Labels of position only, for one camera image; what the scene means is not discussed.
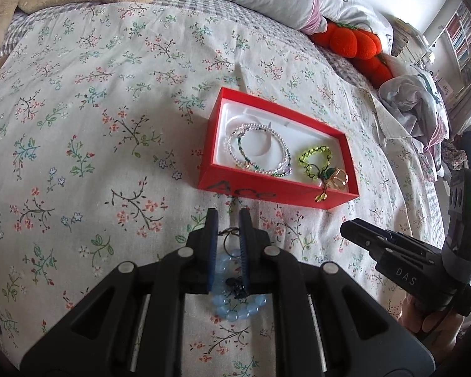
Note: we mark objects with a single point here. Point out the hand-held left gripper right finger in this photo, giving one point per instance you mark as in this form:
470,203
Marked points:
244,247

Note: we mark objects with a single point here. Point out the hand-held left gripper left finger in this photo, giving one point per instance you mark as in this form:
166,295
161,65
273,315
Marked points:
210,255

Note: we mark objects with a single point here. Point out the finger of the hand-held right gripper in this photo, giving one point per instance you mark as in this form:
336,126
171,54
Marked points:
369,237

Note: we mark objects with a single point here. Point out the red cardboard box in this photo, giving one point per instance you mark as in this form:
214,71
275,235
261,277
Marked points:
259,188

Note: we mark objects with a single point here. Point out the person's right hand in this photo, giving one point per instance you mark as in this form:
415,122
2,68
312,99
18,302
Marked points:
429,328

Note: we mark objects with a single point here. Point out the crumpled grey clothing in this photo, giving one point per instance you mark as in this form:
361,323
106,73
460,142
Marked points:
416,102

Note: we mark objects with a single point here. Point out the floral bed sheet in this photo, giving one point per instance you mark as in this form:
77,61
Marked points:
102,125

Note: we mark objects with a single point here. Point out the orange plush pumpkin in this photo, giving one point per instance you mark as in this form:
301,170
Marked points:
349,43

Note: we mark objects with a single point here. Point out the white bookshelf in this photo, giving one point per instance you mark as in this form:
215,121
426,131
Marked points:
461,39

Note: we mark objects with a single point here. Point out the stack of books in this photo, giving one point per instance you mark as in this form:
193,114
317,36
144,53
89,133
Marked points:
410,37

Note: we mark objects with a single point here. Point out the white printed pillow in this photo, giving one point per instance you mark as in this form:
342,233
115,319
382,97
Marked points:
349,0

